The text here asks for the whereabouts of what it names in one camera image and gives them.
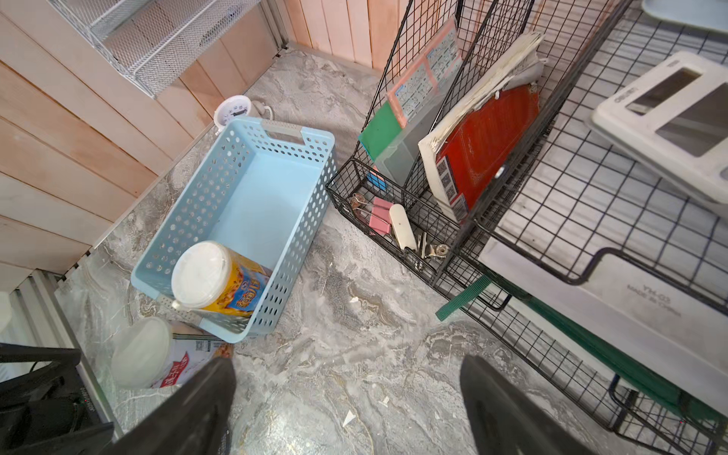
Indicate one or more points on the white lid yellow label can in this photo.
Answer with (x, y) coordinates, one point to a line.
(210, 278)

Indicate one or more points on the green folder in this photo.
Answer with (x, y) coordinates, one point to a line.
(645, 380)

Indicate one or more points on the black wire desk organizer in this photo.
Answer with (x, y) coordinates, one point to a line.
(568, 203)

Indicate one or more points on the red notebook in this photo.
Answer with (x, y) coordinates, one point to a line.
(476, 151)

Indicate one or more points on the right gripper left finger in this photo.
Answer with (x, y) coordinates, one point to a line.
(194, 420)

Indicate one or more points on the white calculator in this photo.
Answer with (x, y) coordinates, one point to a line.
(673, 119)

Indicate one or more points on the white wire wall shelf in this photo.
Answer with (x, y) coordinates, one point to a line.
(150, 43)

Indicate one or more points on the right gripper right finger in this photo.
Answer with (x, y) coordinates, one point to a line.
(503, 420)

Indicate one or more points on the white alarm clock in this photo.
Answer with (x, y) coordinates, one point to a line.
(240, 106)

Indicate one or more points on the white lid red label can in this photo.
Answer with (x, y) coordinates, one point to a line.
(155, 353)

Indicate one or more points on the light blue plastic basket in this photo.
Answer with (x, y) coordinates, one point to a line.
(260, 191)

